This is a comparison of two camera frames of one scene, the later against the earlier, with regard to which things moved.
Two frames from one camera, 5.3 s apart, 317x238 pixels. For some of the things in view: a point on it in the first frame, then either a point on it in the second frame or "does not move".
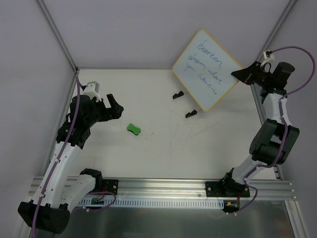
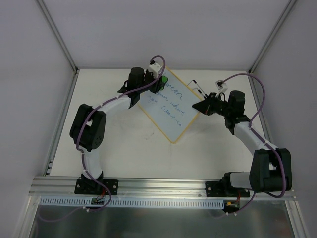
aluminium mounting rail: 182,188 does not move
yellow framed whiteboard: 205,67 → 172,107
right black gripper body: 255,76 → 214,104
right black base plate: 220,189 does not move
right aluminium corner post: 290,6 does not move
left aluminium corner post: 49,18 does not move
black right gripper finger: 246,75 → 204,106
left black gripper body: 104,110 → 153,84
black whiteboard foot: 176,95 → 200,92
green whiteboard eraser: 132,128 → 164,80
